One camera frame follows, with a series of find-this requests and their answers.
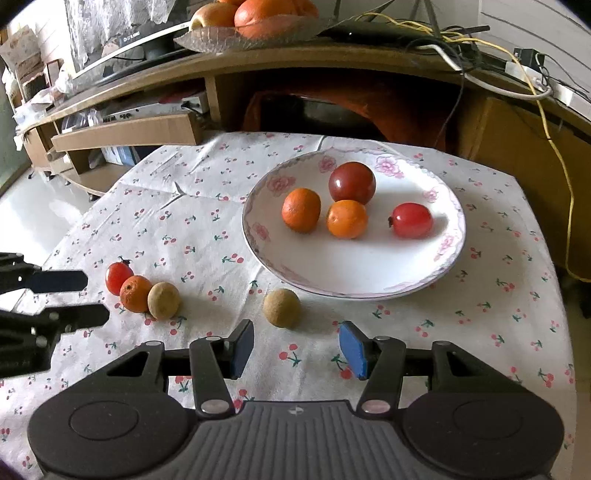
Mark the glass fruit bowl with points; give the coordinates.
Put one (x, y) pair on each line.
(217, 39)

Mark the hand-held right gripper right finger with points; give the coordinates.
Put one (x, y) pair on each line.
(352, 347)

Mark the white power strip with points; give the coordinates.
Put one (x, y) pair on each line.
(568, 92)

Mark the black set-top box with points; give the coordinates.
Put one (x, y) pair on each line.
(369, 30)

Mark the white media player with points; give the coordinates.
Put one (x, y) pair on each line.
(152, 110)

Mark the brown longan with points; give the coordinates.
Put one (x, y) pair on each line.
(282, 308)
(164, 301)

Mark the wooden television cabinet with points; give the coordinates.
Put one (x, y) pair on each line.
(323, 64)

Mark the black power adapter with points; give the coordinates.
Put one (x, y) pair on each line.
(528, 57)

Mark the black television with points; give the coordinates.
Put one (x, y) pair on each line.
(138, 44)

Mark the large orange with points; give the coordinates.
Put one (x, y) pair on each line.
(264, 18)
(307, 8)

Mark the white lace cloth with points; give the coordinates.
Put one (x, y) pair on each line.
(106, 27)

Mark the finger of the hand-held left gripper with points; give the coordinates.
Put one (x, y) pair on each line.
(78, 316)
(60, 281)

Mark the white floral plate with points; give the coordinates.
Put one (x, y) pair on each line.
(355, 263)

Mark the dark red tomato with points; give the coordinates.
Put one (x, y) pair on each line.
(352, 182)

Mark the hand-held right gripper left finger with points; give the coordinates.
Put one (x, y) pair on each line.
(242, 350)

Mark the small orange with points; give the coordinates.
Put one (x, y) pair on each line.
(301, 210)
(134, 294)
(347, 219)

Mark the cherry print tablecloth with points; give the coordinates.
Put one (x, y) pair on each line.
(194, 240)

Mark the cardboard box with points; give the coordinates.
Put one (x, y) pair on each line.
(129, 131)

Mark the pale apple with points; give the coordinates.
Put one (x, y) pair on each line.
(213, 16)

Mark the red cherry tomato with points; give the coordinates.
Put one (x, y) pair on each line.
(412, 220)
(115, 277)

